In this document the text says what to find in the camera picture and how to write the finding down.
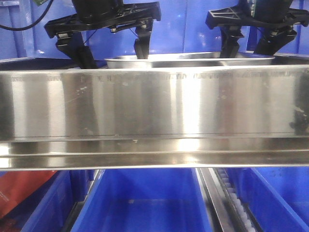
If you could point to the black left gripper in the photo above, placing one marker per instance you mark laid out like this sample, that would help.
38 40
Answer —
98 14

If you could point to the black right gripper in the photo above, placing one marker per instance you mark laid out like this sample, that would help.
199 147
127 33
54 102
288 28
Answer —
276 17

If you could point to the silver tray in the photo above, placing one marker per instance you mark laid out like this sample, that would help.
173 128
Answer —
175 60

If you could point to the blue crate upper right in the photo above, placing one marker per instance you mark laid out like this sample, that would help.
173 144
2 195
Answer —
299 45

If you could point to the large blue crate behind tray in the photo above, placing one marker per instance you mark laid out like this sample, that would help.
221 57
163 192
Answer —
182 29

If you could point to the blue crate upper left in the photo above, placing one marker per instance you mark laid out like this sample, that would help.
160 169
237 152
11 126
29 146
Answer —
11 42

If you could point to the blue bin lower left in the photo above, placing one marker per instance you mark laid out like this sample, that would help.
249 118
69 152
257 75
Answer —
67 188

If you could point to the blue bin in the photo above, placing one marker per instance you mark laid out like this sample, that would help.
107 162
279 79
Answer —
144 200
278 197
67 188

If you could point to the blue bin lower centre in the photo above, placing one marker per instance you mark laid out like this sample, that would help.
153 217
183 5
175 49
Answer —
144 200

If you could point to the blue bin lower right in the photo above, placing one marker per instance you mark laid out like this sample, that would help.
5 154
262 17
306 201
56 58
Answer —
278 197

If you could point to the red object in left bin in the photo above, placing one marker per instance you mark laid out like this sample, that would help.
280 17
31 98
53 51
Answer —
16 186

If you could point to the stainless steel shelf front rail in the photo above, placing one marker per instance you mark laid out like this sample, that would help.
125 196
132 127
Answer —
234 116

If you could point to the white roller track rail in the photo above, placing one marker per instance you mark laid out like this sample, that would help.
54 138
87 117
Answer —
225 210

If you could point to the metal divider rail left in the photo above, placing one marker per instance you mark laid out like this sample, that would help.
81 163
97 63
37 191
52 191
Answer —
75 212

